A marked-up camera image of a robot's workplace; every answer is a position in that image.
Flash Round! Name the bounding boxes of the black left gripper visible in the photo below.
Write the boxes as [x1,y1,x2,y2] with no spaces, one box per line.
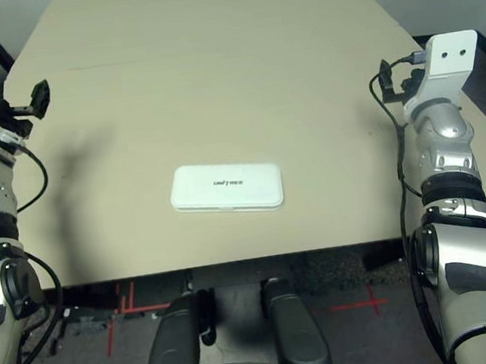
[0,78,55,142]

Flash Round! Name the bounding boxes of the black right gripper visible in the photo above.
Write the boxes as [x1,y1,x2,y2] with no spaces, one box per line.
[377,54,431,105]

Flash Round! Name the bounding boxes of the white plastic pencil case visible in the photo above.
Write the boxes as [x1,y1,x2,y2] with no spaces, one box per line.
[166,155,286,222]

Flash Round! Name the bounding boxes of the large red tape cross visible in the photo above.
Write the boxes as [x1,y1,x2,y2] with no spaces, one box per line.
[326,282,391,322]

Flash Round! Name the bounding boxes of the red floor tape lines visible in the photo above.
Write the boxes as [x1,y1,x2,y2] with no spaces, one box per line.
[100,278,175,358]

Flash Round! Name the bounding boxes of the dark grey right robot leg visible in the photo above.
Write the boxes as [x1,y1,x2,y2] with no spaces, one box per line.
[258,272,333,364]

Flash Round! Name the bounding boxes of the dark grey robot leg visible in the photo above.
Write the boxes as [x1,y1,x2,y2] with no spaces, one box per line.
[137,291,222,364]
[258,272,333,364]

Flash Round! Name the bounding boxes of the dark grey left robot leg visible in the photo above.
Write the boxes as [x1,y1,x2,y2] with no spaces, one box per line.
[137,291,222,364]

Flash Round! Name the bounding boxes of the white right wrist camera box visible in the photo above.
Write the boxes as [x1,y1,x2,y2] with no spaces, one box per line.
[395,29,486,117]

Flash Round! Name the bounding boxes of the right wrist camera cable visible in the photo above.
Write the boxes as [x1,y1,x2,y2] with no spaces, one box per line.
[364,49,461,364]

